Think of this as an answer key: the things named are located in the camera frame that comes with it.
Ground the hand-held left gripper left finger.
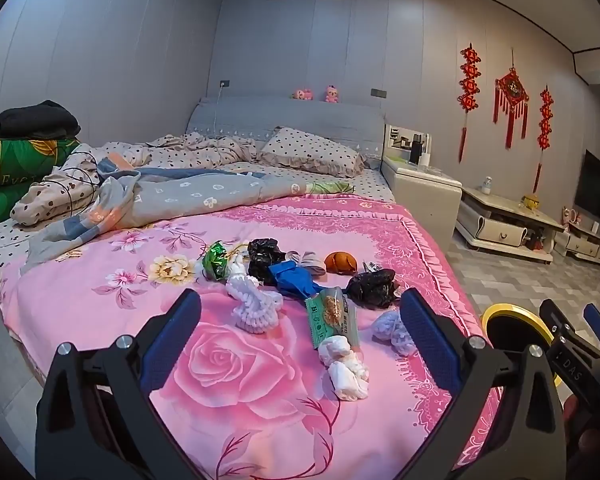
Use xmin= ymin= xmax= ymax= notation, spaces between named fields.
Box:
xmin=35 ymin=287 xmax=203 ymax=480

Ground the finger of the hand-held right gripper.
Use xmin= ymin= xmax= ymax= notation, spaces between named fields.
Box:
xmin=582 ymin=303 xmax=600 ymax=362
xmin=539 ymin=299 xmax=600 ymax=391

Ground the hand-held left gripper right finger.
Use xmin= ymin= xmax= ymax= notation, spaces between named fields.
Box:
xmin=400 ymin=287 xmax=566 ymax=480

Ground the pale blue tissue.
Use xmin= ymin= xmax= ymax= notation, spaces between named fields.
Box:
xmin=371 ymin=310 xmax=421 ymax=357

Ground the yellow rimmed black trash bin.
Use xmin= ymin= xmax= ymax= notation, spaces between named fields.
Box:
xmin=481 ymin=302 xmax=563 ymax=388

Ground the black plastic bag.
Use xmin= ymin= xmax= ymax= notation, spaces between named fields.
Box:
xmin=346 ymin=269 xmax=400 ymax=311
xmin=247 ymin=237 xmax=287 ymax=286

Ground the green foil wrapper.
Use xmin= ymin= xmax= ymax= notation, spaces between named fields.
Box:
xmin=202 ymin=242 xmax=231 ymax=281

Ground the white tissue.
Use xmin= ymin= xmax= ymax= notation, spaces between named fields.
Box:
xmin=318 ymin=336 xmax=370 ymax=402

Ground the green snack wrapper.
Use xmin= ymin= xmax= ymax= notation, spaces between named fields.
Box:
xmin=305 ymin=287 xmax=361 ymax=351

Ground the orange peel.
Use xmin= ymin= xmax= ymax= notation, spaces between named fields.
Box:
xmin=324 ymin=251 xmax=358 ymax=276

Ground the blue wrapper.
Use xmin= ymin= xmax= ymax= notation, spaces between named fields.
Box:
xmin=267 ymin=260 xmax=326 ymax=303

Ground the grey white wrapper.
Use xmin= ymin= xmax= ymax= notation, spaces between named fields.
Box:
xmin=286 ymin=250 xmax=328 ymax=277

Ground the pink floral blanket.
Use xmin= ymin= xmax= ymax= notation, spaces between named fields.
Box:
xmin=0 ymin=195 xmax=501 ymax=480

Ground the cream low side cabinet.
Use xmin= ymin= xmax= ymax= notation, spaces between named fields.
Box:
xmin=555 ymin=220 xmax=600 ymax=266

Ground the cream marble top stand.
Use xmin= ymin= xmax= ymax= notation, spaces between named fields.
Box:
xmin=455 ymin=186 xmax=566 ymax=263

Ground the grey floral quilt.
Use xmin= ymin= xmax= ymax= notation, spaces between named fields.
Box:
xmin=20 ymin=157 xmax=321 ymax=276

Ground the cream bedside cabinet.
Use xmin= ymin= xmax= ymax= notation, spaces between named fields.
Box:
xmin=382 ymin=152 xmax=463 ymax=221

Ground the polka dot bedsheet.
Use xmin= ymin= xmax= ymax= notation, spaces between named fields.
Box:
xmin=0 ymin=160 xmax=396 ymax=271

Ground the polka dot duvet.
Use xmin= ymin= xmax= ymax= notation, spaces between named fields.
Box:
xmin=10 ymin=132 xmax=258 ymax=231

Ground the long red knot ornament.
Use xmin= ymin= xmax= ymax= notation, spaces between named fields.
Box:
xmin=532 ymin=85 xmax=555 ymax=195
xmin=457 ymin=42 xmax=482 ymax=163

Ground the polka dot pillow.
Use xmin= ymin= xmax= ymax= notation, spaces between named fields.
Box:
xmin=257 ymin=127 xmax=368 ymax=178

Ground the green floral folded quilt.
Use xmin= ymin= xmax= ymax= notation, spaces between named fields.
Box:
xmin=0 ymin=137 xmax=81 ymax=223

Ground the diamond red knot ornament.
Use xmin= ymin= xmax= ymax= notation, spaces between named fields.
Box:
xmin=492 ymin=49 xmax=531 ymax=150

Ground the grey headboard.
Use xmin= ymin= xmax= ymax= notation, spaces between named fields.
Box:
xmin=186 ymin=96 xmax=386 ymax=148

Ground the black folded clothing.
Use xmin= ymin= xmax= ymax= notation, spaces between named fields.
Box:
xmin=0 ymin=100 xmax=82 ymax=140

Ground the wall mounted television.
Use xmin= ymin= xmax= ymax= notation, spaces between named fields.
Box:
xmin=575 ymin=149 xmax=600 ymax=223

